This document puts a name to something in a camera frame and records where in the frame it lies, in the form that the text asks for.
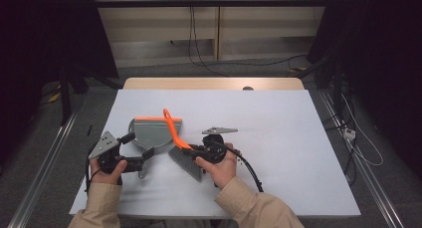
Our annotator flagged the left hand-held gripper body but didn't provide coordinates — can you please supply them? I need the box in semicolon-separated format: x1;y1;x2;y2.
88;130;145;175

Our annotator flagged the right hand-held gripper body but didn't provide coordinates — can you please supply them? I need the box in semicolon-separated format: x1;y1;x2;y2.
200;126;239;165

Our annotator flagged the grey dustpan with orange edge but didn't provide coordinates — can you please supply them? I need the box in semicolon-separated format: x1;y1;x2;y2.
127;115;183;180

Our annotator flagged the orange brush with grey bristles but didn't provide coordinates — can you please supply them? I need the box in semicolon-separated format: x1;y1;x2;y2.
162;108;204;183

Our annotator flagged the person's right hand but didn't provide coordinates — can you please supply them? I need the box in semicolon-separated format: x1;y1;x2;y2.
194;141;238;191

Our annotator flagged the person's left hand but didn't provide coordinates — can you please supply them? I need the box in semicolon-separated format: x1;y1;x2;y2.
89;157;128;186

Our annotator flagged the black metal stand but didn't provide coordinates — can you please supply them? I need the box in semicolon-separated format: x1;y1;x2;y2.
296;52;353;123
57;62;124;126

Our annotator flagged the wooden table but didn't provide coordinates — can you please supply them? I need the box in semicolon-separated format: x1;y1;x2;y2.
122;77;306;91

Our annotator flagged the white table board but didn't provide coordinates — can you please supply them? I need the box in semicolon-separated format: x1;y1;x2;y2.
69;89;362;220

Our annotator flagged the beige wooden cabinet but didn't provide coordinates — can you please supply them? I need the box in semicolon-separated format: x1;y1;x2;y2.
91;0;332;69

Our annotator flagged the black curtain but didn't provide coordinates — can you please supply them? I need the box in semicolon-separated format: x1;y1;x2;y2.
306;0;422;181
0;0;119;171

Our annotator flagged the dark horizontal metal bar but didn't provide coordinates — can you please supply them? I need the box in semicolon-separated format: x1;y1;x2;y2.
94;0;332;9

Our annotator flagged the left hand-held gripper black cable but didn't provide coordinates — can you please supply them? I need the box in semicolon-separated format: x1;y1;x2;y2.
85;154;102;193

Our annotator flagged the hand-held gripper black cable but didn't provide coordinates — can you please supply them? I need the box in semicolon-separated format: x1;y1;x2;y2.
212;139;265;193
85;154;102;193

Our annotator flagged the right hand-held gripper black cable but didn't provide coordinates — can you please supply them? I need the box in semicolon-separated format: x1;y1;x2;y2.
212;139;265;193

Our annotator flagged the aluminium floor rail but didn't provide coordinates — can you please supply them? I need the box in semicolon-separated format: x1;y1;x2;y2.
317;90;405;228
8;111;80;228

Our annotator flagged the black hanging power cable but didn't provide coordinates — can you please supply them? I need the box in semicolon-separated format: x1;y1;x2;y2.
187;5;231;78

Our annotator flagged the white cable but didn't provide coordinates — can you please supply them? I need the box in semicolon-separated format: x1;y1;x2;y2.
340;93;384;167

